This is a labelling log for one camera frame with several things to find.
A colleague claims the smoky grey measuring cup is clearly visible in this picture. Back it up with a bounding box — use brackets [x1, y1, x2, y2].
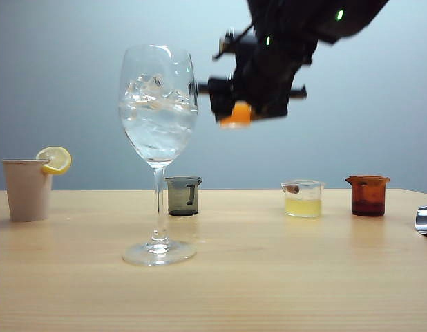
[164, 175, 203, 217]

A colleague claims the clear cup with orange juice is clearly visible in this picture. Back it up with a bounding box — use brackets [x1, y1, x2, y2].
[219, 101, 253, 129]

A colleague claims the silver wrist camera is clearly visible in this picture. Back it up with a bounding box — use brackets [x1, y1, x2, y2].
[213, 28, 237, 59]

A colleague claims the amber brown measuring cup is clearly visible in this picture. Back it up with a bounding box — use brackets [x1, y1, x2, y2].
[345, 175, 391, 218]

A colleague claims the clear cup with pale juice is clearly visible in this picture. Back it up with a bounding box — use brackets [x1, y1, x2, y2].
[280, 178, 325, 219]

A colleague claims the yellow lemon slice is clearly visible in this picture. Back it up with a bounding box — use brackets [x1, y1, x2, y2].
[35, 146, 73, 176]

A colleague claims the shiny silver metal object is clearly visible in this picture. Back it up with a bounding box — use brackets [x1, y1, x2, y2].
[414, 205, 427, 238]

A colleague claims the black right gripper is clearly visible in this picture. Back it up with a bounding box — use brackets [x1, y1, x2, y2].
[198, 34, 318, 122]

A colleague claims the clear stemmed wine glass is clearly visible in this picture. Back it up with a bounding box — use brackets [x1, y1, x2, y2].
[117, 44, 200, 267]

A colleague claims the beige paper cup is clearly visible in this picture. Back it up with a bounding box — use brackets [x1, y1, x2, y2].
[1, 158, 54, 223]

